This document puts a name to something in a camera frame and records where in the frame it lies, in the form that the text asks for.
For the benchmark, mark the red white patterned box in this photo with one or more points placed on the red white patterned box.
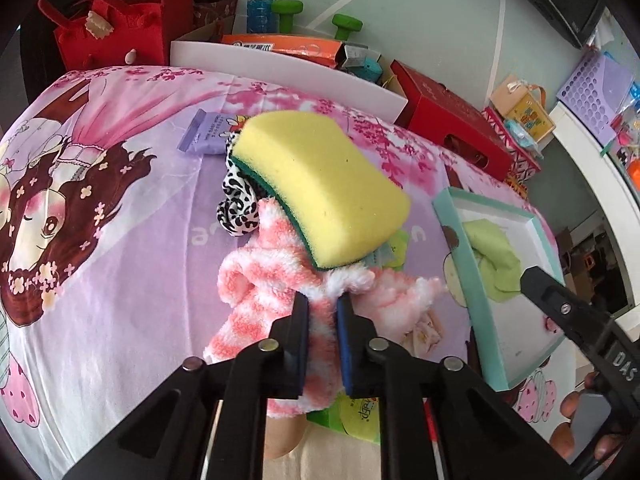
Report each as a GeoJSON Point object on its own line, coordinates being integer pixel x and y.
{"type": "Point", "coordinates": [520, 152]}

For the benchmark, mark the yellow green sponge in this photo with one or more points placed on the yellow green sponge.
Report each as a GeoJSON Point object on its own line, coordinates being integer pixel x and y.
{"type": "Point", "coordinates": [310, 180]}

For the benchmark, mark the teal white box tray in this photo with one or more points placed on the teal white box tray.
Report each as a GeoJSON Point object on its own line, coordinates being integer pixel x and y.
{"type": "Point", "coordinates": [505, 320]}

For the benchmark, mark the person's right hand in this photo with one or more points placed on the person's right hand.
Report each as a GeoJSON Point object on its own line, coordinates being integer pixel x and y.
{"type": "Point", "coordinates": [564, 435]}

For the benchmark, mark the pink white fuzzy sock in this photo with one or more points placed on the pink white fuzzy sock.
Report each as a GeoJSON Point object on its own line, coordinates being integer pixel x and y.
{"type": "Point", "coordinates": [250, 300]}

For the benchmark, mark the white shelf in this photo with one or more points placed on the white shelf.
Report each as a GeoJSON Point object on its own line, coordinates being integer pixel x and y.
{"type": "Point", "coordinates": [580, 150]}

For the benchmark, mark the orange cardboard box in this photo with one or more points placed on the orange cardboard box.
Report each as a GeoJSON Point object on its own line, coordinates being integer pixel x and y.
{"type": "Point", "coordinates": [280, 47]}

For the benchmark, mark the small grey box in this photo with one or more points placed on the small grey box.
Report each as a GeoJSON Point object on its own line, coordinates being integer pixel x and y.
{"type": "Point", "coordinates": [355, 55]}

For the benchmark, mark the red felt handbag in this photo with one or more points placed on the red felt handbag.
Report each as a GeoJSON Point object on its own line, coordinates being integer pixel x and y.
{"type": "Point", "coordinates": [115, 35]}

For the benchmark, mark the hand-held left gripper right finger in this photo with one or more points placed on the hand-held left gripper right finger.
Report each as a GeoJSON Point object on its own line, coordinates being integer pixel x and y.
{"type": "Point", "coordinates": [345, 350]}

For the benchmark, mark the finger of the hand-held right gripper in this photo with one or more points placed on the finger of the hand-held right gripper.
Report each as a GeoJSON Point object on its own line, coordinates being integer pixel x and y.
{"type": "Point", "coordinates": [555, 300]}

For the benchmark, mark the blue liquid plastic bottle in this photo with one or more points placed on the blue liquid plastic bottle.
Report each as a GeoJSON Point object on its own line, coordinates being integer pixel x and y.
{"type": "Point", "coordinates": [260, 10]}

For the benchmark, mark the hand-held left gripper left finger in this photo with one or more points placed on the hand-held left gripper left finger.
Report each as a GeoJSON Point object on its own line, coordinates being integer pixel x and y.
{"type": "Point", "coordinates": [300, 340]}

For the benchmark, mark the purple plastic basket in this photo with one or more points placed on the purple plastic basket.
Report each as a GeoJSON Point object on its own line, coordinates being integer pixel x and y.
{"type": "Point", "coordinates": [595, 90]}

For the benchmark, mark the white cardboard box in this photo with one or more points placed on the white cardboard box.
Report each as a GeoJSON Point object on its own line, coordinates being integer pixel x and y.
{"type": "Point", "coordinates": [300, 80]}

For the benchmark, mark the red cardboard box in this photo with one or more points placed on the red cardboard box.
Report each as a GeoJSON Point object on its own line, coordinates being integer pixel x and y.
{"type": "Point", "coordinates": [445, 115]}

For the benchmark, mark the light green cloth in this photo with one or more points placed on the light green cloth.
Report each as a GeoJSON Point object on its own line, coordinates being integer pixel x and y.
{"type": "Point", "coordinates": [490, 255]}

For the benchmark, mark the small teal box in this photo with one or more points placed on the small teal box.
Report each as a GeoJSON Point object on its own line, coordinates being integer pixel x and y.
{"type": "Point", "coordinates": [371, 70]}

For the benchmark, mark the green dumbbell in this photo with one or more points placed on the green dumbbell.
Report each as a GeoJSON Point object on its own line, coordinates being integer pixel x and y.
{"type": "Point", "coordinates": [287, 15]}
{"type": "Point", "coordinates": [347, 25]}

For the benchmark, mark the black white leopard scrunchie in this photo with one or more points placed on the black white leopard scrunchie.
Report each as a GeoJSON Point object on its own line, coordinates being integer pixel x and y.
{"type": "Point", "coordinates": [240, 200]}

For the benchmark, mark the purple tissue packet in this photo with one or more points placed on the purple tissue packet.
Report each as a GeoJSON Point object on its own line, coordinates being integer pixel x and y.
{"type": "Point", "coordinates": [202, 132]}

